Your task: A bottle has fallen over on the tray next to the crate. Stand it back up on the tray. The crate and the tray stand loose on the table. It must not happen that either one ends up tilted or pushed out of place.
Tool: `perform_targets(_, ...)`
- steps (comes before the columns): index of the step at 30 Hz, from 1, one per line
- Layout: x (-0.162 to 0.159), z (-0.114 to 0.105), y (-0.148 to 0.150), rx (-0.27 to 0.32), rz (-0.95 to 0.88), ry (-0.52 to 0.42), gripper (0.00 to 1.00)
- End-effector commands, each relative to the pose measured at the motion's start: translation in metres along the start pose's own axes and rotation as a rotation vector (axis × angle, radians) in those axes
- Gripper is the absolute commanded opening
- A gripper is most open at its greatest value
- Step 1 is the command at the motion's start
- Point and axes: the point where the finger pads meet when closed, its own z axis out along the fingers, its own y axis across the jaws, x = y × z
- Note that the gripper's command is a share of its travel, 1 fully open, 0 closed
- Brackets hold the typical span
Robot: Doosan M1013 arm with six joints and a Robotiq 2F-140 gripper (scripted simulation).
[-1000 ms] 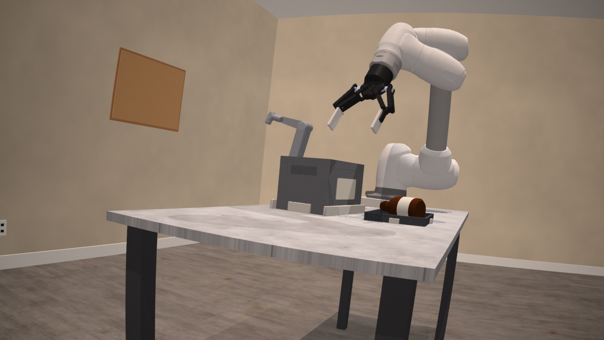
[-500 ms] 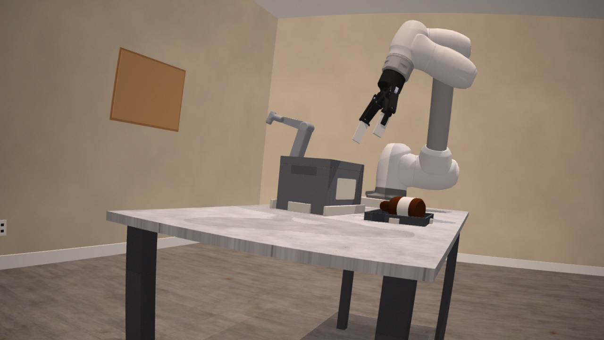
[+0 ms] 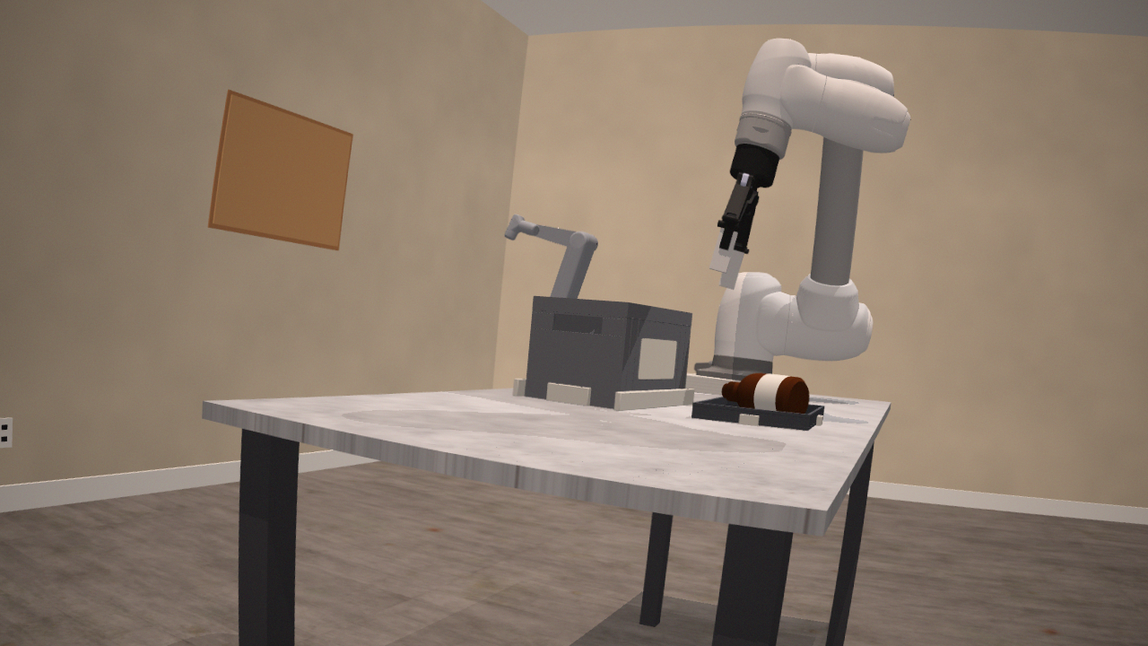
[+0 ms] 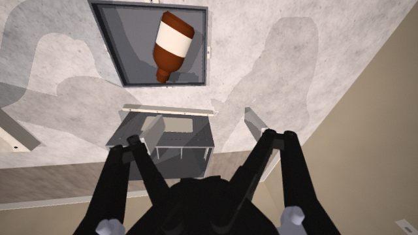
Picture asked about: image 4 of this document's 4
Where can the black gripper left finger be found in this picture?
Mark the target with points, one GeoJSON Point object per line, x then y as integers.
{"type": "Point", "coordinates": [106, 211]}

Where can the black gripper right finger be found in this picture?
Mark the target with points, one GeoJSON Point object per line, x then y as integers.
{"type": "Point", "coordinates": [303, 213]}

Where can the brown glass bottle with white label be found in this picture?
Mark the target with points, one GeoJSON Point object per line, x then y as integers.
{"type": "Point", "coordinates": [173, 40]}

